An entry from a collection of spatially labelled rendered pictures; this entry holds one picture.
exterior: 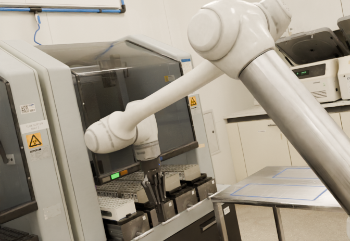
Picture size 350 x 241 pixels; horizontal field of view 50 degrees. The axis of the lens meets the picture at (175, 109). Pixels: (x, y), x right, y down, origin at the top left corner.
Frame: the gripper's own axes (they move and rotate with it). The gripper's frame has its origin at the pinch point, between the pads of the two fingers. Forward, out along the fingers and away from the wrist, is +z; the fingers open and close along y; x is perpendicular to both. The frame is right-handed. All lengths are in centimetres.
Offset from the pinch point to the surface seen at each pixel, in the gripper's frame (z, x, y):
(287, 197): 2.7, 40.8, -19.9
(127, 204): -1.9, -18.1, -3.6
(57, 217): -6.7, -29.0, 21.5
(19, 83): -56, -29, 24
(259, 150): 32, -48, -244
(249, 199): 2.5, 27.3, -18.5
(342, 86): -18, 39, -225
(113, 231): 6.3, -21.8, 3.4
